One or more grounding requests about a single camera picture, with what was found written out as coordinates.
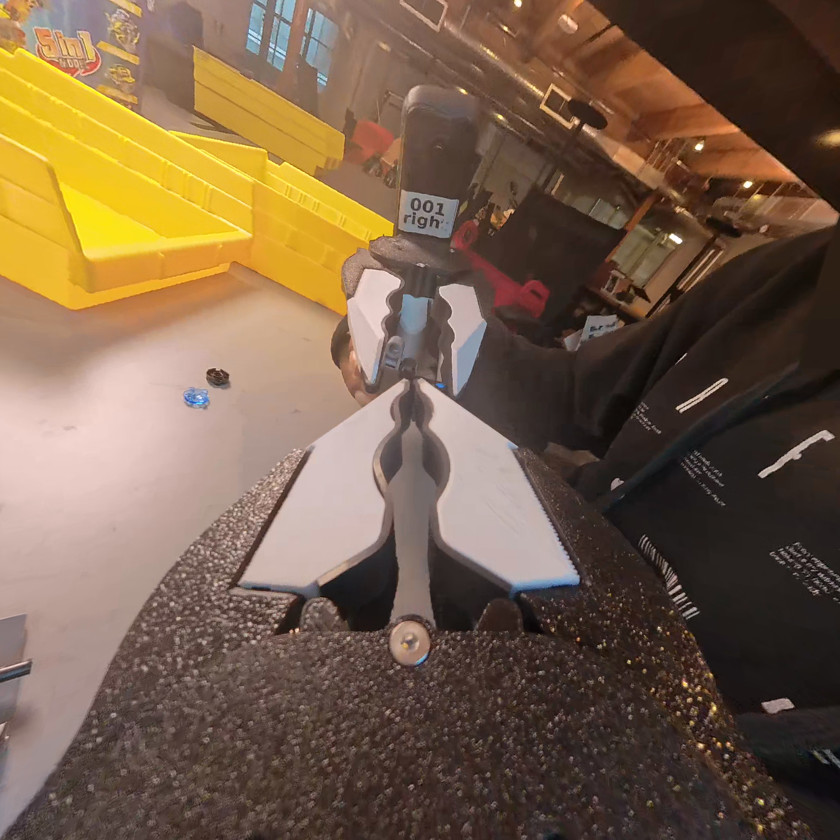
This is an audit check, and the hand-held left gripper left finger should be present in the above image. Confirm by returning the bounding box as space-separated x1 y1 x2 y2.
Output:
235 378 412 632

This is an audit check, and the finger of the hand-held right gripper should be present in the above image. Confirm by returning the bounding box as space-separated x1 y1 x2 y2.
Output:
434 283 489 398
345 268 403 388

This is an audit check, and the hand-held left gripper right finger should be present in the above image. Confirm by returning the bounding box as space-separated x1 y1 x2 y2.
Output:
413 379 583 630

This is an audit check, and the small black grey brick assembly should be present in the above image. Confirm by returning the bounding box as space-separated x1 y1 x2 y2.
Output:
385 328 448 411

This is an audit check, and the person's right forearm black sleeve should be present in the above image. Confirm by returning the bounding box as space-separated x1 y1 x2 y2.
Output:
469 223 840 460

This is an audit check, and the person's right hand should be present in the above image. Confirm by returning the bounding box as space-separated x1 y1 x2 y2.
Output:
330 314 380 404

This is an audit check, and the red plastic cart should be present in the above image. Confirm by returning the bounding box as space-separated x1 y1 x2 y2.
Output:
453 220 549 322

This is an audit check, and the paned window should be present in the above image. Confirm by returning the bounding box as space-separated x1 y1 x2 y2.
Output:
246 0 339 86

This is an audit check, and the open-front yellow plastic bin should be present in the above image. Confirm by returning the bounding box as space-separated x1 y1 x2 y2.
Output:
0 131 253 311

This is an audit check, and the person's black printed hoodie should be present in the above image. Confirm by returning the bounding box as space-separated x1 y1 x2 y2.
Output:
571 354 840 815

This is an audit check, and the yellow open storage bin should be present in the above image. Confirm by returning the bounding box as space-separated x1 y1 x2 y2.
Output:
0 46 270 231

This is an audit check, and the grey panel brick assembly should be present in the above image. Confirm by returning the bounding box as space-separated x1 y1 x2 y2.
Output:
0 613 32 723

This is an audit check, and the toy robot kit box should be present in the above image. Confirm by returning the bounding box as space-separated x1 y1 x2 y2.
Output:
0 0 145 112

